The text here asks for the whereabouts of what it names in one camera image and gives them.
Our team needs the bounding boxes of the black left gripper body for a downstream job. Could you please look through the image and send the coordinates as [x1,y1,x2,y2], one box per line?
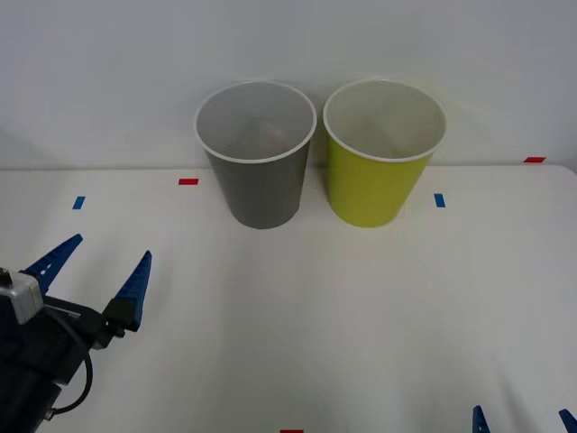
[0,295,114,386]

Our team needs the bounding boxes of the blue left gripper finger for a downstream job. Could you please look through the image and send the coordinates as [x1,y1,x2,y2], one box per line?
[102,250,153,339]
[21,233,85,298]

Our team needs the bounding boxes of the grey plastic bin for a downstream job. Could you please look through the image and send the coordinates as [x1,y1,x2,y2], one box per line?
[194,79,318,230]

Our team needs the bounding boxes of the yellow-green plastic bin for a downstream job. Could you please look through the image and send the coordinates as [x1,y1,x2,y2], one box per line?
[322,78,448,228]

